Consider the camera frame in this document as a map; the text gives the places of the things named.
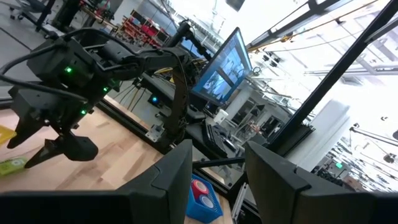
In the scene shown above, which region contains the red tape roll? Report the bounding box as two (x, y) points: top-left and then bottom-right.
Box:
(190, 179), (211, 200)

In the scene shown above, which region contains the black keyboard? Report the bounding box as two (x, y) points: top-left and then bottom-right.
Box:
(201, 122), (230, 159)

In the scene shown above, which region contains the monitor with blue screen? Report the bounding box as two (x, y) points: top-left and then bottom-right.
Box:
(191, 27), (253, 108)

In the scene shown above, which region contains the black table frame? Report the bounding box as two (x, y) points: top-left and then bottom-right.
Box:
(93, 98), (249, 224)

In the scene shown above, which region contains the silver mounting plate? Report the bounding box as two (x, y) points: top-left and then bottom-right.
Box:
(144, 123), (165, 143)

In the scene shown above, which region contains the red storage shelf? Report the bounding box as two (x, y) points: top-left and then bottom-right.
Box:
(119, 9), (171, 44)

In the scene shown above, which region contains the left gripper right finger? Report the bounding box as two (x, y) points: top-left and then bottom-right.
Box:
(245, 141), (398, 224)

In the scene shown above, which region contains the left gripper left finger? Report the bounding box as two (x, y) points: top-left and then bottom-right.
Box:
(0, 139), (193, 224)

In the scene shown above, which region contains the yellow plastic basket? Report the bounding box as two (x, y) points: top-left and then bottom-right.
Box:
(0, 124), (17, 147)

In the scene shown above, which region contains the black slanted frame post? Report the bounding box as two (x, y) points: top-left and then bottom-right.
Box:
(267, 0), (398, 158)

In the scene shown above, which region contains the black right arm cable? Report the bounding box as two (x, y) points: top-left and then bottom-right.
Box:
(0, 27), (90, 103)

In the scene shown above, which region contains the green staple box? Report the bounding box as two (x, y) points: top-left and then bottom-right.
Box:
(0, 156), (29, 177)

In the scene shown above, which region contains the blue plastic basket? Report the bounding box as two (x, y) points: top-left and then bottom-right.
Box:
(185, 173), (224, 224)

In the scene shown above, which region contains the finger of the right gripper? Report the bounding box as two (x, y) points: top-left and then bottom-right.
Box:
(6, 119), (44, 149)
(24, 138), (65, 169)

